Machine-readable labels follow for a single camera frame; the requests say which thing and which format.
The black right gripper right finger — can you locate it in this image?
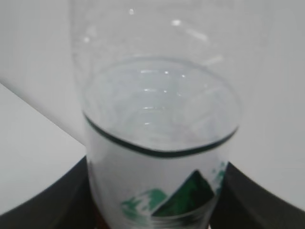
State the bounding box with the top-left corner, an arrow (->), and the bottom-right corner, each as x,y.
210,164 -> 305,229

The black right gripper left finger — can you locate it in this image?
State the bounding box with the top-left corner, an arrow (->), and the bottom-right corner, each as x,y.
0,158 -> 96,229

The Nongfu Spring water bottle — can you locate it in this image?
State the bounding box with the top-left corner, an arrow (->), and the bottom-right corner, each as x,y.
68,0 -> 239,229

